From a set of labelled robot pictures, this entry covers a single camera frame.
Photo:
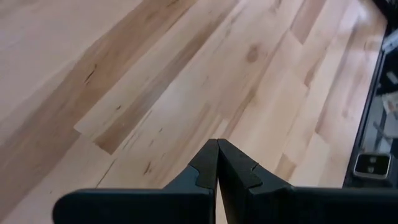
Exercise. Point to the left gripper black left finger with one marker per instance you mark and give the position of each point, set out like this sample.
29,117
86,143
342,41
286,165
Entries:
140,205

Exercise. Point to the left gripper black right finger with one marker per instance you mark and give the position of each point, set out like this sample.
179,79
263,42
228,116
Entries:
295,205

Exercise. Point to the silver metal bracket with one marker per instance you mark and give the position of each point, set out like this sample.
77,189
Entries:
360,165

